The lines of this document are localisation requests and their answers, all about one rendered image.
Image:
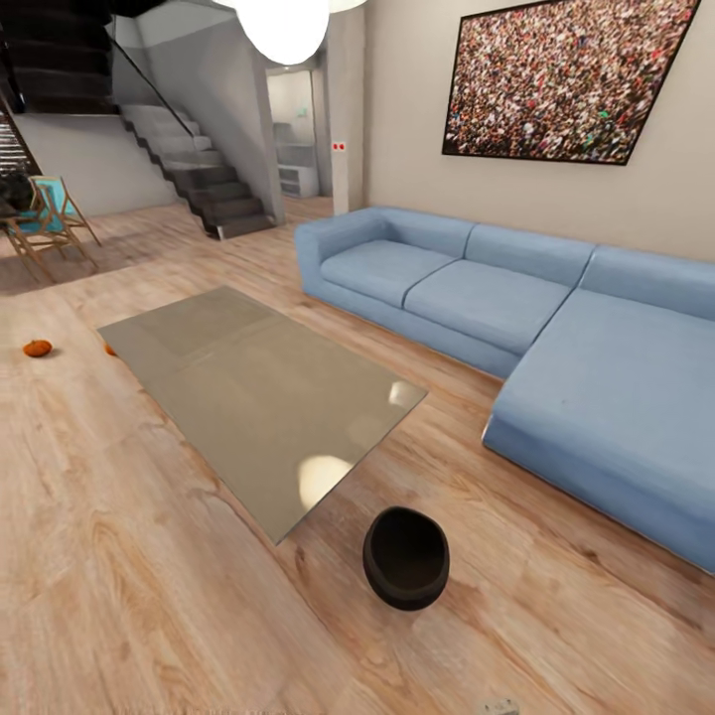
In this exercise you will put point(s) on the stairs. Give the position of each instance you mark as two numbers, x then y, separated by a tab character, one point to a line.
64	57

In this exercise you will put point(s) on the pumpkin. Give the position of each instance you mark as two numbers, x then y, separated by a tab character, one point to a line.
37	348

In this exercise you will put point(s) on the coffee table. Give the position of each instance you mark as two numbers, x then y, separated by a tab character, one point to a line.
279	412

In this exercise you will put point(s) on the picture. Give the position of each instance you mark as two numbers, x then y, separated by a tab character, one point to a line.
562	80

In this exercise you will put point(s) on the straight chair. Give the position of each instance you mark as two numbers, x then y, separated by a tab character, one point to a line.
54	226
61	196

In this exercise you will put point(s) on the cauldron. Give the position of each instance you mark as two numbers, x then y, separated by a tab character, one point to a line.
406	558

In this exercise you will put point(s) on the sofa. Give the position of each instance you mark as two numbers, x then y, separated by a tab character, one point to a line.
606	354

